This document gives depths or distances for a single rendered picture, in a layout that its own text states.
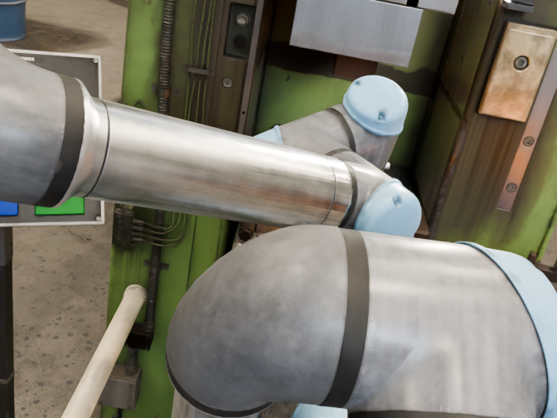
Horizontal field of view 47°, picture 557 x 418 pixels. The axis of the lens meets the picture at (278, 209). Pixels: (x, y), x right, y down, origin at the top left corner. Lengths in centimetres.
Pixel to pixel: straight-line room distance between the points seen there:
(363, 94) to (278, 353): 43
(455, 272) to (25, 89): 29
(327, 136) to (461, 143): 63
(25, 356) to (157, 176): 186
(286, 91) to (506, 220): 61
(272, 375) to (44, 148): 20
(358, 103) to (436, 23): 86
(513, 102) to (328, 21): 40
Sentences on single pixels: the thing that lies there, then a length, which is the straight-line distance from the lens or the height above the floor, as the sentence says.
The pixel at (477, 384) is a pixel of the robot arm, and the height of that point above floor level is 127.
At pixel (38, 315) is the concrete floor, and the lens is 248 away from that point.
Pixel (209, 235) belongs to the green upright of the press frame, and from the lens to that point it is 141.
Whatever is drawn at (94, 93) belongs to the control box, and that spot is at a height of 115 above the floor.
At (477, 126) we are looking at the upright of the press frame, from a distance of 131.
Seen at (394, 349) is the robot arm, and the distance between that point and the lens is 39.
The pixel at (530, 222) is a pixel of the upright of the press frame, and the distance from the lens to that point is 143.
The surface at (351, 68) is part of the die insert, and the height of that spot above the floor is 123.
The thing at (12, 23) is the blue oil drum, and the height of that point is 14.
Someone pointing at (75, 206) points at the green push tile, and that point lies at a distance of 109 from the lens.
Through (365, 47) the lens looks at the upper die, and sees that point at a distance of 110.
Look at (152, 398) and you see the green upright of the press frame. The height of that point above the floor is 32.
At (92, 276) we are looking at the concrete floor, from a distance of 268.
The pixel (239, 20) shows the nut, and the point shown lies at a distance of 124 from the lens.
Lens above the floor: 150
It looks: 27 degrees down
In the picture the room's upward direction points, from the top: 11 degrees clockwise
